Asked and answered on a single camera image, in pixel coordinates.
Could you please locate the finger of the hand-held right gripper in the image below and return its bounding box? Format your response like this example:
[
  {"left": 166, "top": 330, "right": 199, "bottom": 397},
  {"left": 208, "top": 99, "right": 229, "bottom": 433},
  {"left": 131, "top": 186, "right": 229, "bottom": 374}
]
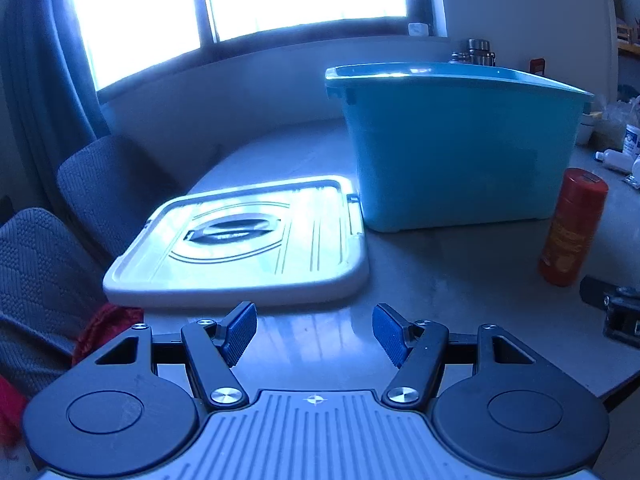
[{"left": 580, "top": 275, "right": 640, "bottom": 349}]

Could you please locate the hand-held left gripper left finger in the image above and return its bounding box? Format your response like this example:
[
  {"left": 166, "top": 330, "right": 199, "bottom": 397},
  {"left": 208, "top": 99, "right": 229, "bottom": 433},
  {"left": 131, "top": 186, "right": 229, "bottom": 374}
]
[{"left": 75, "top": 301, "right": 259, "bottom": 409}]

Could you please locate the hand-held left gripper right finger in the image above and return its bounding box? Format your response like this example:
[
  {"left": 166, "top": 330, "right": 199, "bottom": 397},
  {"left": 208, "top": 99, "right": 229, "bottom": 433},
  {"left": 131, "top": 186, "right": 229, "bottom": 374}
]
[{"left": 371, "top": 302, "right": 551, "bottom": 409}]

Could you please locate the white desktop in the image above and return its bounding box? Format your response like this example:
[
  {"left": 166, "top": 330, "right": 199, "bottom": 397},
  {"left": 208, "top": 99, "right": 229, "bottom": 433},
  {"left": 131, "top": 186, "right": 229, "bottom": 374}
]
[{"left": 142, "top": 117, "right": 640, "bottom": 401}]

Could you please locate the white storage bin lid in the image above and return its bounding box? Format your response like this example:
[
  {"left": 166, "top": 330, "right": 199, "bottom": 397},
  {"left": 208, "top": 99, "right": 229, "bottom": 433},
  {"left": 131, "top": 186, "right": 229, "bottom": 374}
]
[{"left": 102, "top": 175, "right": 371, "bottom": 309}]

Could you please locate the orange cylindrical canister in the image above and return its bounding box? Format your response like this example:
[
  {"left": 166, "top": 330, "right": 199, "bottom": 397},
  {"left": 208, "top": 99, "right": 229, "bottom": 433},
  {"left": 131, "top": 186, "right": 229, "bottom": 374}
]
[{"left": 538, "top": 167, "right": 610, "bottom": 288}]

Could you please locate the red cloth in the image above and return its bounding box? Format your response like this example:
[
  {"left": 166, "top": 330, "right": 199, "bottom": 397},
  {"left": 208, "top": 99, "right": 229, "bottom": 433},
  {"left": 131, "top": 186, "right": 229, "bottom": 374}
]
[{"left": 72, "top": 304, "right": 145, "bottom": 367}]

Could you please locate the white plastic bottle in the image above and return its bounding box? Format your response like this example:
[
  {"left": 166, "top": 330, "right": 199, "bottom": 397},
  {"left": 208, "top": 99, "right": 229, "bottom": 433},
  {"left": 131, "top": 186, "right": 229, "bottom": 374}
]
[{"left": 594, "top": 150, "right": 637, "bottom": 172}]

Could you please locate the blue plastic storage bin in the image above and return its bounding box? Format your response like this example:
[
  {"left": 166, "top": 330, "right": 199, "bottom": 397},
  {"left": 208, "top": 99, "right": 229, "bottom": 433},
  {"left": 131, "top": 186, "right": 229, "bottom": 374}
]
[{"left": 325, "top": 62, "right": 596, "bottom": 234}]

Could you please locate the grey fabric chair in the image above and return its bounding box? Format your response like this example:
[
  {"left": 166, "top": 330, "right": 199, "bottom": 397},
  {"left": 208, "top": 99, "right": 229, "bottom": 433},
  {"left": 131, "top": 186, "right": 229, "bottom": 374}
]
[
  {"left": 0, "top": 207, "right": 110, "bottom": 397},
  {"left": 56, "top": 135, "right": 182, "bottom": 261}
]

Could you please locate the clear plastic bag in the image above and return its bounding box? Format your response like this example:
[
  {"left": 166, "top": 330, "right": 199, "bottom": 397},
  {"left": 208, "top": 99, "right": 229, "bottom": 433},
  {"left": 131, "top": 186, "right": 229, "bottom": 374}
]
[{"left": 597, "top": 99, "right": 640, "bottom": 147}]

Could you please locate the wooden shelf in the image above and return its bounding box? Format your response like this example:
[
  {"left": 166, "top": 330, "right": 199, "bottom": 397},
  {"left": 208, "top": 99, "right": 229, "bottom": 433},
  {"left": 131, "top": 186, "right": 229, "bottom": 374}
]
[{"left": 617, "top": 15, "right": 640, "bottom": 53}]

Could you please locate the blue curtain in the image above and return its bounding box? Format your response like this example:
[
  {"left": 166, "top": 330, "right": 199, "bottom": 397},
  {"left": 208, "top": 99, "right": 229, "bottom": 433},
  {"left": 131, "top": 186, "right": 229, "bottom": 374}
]
[{"left": 0, "top": 0, "right": 112, "bottom": 213}]

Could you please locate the window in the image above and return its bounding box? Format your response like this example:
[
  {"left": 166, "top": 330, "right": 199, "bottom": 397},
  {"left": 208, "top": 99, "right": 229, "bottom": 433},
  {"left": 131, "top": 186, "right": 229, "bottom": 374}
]
[{"left": 55, "top": 0, "right": 447, "bottom": 93}]

